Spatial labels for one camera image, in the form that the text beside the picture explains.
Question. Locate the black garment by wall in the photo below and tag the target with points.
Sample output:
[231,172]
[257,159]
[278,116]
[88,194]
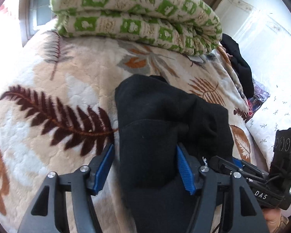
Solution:
[239,65]

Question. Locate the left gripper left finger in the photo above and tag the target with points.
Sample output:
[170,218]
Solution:
[48,210]

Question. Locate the white floral pillow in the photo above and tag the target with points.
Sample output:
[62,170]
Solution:
[274,114]

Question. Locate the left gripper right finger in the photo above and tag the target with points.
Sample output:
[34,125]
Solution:
[221,206]

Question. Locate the green patterned folded quilt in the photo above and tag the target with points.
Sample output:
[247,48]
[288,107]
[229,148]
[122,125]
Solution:
[188,27]

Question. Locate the leaf-patterned beige blanket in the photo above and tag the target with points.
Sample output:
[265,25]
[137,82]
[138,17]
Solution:
[57,106]

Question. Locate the red patterned bag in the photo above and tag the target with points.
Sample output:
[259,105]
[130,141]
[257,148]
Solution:
[255,99]

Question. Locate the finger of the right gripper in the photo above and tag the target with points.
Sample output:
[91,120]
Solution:
[249,170]
[225,169]

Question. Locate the black pants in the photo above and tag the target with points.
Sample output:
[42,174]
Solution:
[153,117]

